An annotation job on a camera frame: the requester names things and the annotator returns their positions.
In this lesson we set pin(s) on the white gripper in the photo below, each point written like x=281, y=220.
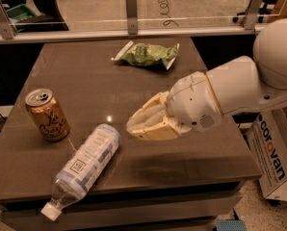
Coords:
x=192, y=104

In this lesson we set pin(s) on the clear blue-label plastic bottle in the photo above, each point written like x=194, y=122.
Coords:
x=75, y=179

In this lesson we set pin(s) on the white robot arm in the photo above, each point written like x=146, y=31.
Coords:
x=256, y=84

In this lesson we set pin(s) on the green jalapeno chip bag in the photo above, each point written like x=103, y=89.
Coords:
x=143, y=54

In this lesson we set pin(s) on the white Corovan cardboard box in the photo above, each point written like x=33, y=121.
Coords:
x=267, y=140

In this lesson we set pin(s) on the orange LaCroix soda can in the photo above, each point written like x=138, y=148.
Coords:
x=45, y=110

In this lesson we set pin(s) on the blue perforated step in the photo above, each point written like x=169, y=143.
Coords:
x=230, y=225

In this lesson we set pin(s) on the glass railing panel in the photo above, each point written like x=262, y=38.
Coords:
x=138, y=18

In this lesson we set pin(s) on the green plastic bin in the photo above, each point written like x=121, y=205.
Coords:
x=20, y=12

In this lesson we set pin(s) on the middle metal railing bracket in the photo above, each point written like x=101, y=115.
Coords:
x=132, y=16

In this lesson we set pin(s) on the left metal railing bracket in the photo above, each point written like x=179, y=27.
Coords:
x=7, y=30

